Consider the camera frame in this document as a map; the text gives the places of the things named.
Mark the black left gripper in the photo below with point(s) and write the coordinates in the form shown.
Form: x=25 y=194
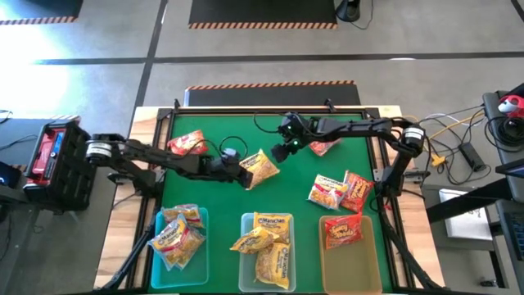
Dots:
x=221 y=172

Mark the black desk beam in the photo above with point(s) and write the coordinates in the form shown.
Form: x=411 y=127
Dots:
x=462 y=201

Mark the yellow plug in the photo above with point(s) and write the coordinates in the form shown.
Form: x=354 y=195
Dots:
x=439 y=160

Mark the red box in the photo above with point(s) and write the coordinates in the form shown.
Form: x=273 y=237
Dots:
x=47 y=151

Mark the yellow Maruchan noodle packet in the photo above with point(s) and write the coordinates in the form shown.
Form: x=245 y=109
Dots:
x=273 y=266
x=262 y=168
x=250 y=241
x=274 y=223

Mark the orange plastic bin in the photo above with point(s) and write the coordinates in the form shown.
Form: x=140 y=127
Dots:
x=352 y=270

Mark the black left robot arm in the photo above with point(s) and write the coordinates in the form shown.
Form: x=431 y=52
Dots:
x=163 y=157

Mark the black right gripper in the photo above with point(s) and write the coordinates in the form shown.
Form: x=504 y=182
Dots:
x=305 y=129

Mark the blue-lit device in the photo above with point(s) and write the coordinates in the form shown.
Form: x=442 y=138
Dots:
x=8 y=176

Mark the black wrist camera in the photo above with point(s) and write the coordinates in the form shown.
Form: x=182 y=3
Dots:
x=291 y=135
x=230 y=156

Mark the dark laptop keyboard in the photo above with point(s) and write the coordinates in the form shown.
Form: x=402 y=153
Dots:
x=515 y=235

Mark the red and white object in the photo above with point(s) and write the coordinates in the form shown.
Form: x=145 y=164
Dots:
x=509 y=105

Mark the clear plastic bin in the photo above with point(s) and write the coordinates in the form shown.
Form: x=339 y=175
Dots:
x=247 y=270

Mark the red noodle packet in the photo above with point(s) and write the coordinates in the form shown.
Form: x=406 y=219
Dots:
x=323 y=147
x=343 y=230
x=357 y=190
x=187 y=142

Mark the dark side desk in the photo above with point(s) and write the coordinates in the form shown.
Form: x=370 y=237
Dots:
x=491 y=102

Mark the black hazard-striped floor mat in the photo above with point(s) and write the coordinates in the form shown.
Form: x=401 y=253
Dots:
x=20 y=135
x=262 y=10
x=270 y=96
x=41 y=8

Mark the white-labelled Maruchan noodle packet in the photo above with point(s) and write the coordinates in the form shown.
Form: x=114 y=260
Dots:
x=184 y=213
x=191 y=248
x=170 y=239
x=327 y=190

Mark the black plastic crate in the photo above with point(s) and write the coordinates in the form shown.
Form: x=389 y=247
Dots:
x=78 y=176

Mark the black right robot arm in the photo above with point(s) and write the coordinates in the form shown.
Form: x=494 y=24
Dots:
x=360 y=127

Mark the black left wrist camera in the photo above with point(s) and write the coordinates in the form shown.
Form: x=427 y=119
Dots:
x=230 y=156

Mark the black table frame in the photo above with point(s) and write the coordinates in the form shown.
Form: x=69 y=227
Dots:
x=266 y=110

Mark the black frame clamp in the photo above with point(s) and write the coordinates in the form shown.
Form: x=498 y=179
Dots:
x=330 y=105
x=176 y=104

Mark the black power strip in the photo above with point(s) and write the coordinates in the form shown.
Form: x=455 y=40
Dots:
x=471 y=156

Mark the teal plastic bin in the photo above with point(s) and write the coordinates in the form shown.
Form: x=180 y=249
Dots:
x=196 y=274

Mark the green felt table mat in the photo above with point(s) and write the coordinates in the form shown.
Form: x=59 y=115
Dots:
x=229 y=205

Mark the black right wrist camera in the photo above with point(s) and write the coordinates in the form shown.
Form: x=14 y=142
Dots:
x=291 y=135

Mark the white box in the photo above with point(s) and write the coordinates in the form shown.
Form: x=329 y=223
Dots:
x=464 y=221

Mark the black stand base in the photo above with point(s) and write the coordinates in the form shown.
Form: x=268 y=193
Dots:
x=348 y=10

